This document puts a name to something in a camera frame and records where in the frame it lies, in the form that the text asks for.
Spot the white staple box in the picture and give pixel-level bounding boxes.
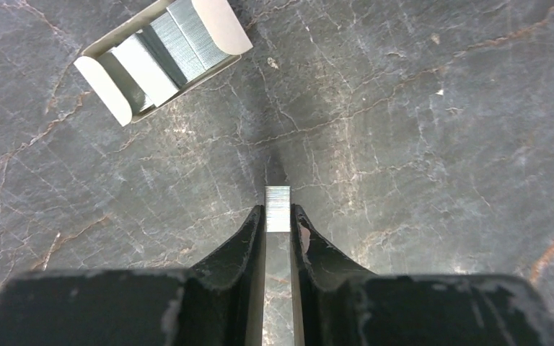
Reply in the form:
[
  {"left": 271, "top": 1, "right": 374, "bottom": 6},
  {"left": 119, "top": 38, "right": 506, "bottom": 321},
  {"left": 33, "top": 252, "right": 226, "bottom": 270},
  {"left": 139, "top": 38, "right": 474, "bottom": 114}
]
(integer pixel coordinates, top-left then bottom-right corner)
[{"left": 74, "top": 0, "right": 252, "bottom": 126}]

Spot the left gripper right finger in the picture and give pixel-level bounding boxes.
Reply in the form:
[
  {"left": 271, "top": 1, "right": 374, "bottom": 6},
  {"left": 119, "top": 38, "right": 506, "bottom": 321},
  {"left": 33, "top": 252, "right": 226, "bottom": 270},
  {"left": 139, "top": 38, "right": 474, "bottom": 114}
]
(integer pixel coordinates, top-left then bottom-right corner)
[{"left": 290, "top": 205, "right": 554, "bottom": 345}]

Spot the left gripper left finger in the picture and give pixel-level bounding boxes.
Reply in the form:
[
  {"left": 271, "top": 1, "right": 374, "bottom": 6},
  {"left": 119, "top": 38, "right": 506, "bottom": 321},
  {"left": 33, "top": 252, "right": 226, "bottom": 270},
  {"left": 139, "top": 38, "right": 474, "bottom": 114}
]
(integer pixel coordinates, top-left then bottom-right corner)
[{"left": 0, "top": 205, "right": 265, "bottom": 345}]

